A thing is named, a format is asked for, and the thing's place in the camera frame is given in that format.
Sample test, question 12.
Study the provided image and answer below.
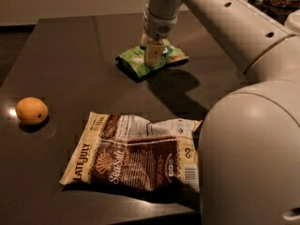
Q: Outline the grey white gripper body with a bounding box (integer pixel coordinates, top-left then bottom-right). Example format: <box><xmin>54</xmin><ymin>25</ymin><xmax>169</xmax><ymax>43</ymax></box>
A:
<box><xmin>143</xmin><ymin>4</ymin><xmax>178</xmax><ymax>39</ymax></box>

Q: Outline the green rice chip bag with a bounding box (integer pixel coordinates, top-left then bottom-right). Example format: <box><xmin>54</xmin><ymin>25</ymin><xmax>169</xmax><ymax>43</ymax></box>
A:
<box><xmin>115</xmin><ymin>39</ymin><xmax>188</xmax><ymax>83</ymax></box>

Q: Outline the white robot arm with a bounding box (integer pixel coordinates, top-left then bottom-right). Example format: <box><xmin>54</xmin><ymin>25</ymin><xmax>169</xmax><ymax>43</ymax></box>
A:
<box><xmin>142</xmin><ymin>0</ymin><xmax>300</xmax><ymax>225</ymax></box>

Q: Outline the brown Late July chip bag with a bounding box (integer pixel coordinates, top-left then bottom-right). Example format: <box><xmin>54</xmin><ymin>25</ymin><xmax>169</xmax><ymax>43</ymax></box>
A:
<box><xmin>60</xmin><ymin>112</ymin><xmax>201</xmax><ymax>192</ymax></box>

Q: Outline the orange round fruit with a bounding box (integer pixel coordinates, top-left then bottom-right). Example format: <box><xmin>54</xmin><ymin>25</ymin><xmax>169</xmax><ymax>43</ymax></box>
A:
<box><xmin>15</xmin><ymin>97</ymin><xmax>48</xmax><ymax>125</ymax></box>

